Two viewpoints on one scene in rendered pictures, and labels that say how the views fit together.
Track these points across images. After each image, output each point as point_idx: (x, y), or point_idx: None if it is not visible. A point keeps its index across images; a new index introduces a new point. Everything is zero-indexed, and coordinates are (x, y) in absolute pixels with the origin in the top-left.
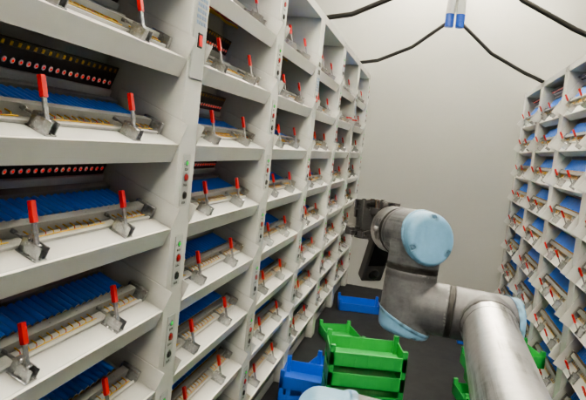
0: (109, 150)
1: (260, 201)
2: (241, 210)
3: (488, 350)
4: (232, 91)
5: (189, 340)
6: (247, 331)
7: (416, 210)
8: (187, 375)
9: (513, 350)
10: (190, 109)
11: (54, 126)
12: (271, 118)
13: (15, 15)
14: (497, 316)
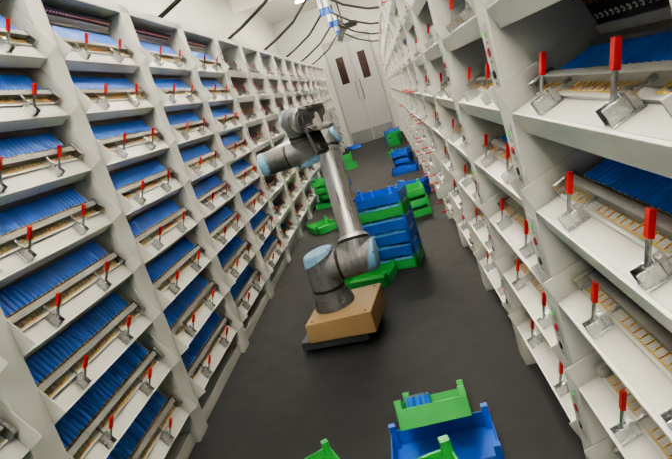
0: (432, 51)
1: (497, 107)
2: (484, 109)
3: (289, 142)
4: None
5: (504, 216)
6: (553, 320)
7: (293, 108)
8: None
9: (283, 142)
10: (432, 14)
11: (427, 45)
12: None
13: (416, 11)
14: (277, 146)
